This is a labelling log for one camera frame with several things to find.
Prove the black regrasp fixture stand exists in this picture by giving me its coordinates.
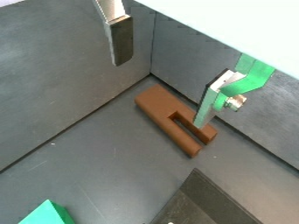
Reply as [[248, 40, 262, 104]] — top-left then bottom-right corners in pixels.
[[149, 168, 262, 224]]

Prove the green shape-sorter block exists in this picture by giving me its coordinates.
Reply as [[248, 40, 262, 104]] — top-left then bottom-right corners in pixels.
[[17, 199, 74, 224]]

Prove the brown slotted square-circle object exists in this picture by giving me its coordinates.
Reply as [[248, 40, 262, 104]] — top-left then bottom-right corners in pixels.
[[134, 84, 217, 158]]

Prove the gripper silver green-taped right finger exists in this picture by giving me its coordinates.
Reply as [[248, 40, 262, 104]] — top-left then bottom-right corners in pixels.
[[192, 53, 276, 128]]

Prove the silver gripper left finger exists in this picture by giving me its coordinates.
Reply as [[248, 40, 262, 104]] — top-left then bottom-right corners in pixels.
[[91, 0, 133, 67]]

